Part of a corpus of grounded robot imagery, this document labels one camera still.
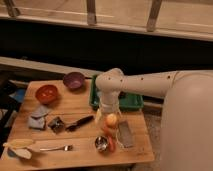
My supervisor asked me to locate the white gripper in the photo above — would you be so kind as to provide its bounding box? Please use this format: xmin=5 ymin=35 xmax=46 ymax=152
xmin=95 ymin=101 xmax=119 ymax=124

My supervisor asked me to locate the orange red pepper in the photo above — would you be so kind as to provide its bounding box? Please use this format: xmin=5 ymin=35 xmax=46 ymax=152
xmin=101 ymin=127 xmax=116 ymax=152

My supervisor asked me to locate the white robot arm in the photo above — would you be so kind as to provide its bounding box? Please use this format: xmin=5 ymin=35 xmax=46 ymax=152
xmin=95 ymin=68 xmax=213 ymax=171

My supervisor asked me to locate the metal cup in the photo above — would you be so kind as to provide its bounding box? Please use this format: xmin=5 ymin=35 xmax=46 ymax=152
xmin=95 ymin=136 xmax=108 ymax=152

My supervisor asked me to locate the orange ball fruit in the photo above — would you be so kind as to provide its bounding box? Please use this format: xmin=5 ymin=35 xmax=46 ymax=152
xmin=105 ymin=113 xmax=118 ymax=128

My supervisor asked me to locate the green plastic tray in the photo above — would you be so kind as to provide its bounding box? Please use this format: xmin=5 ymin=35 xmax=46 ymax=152
xmin=89 ymin=75 xmax=143 ymax=111

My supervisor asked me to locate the grey sponge block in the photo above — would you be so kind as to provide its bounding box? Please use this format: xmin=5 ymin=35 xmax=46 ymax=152
xmin=118 ymin=121 xmax=134 ymax=148

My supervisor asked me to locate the purple bowl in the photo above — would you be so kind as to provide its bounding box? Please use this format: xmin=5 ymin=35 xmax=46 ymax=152
xmin=63 ymin=72 xmax=85 ymax=90

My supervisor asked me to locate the small dark metal object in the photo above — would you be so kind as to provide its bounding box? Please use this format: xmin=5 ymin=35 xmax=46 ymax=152
xmin=48 ymin=117 xmax=65 ymax=133

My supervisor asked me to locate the metal fork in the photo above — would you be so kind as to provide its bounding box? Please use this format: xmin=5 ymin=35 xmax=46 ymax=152
xmin=40 ymin=145 xmax=73 ymax=151

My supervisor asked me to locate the red bowl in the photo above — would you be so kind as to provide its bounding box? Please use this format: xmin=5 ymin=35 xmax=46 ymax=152
xmin=35 ymin=84 xmax=58 ymax=104

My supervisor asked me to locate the blue grey cloth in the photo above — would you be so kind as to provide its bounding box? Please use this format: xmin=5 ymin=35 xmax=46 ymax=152
xmin=28 ymin=105 xmax=50 ymax=130

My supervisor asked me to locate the yellow banana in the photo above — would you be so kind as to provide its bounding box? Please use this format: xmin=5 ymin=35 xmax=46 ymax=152
xmin=3 ymin=139 xmax=35 ymax=149

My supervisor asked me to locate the black handled tool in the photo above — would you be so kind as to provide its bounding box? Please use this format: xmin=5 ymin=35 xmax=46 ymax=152
xmin=65 ymin=115 xmax=94 ymax=131

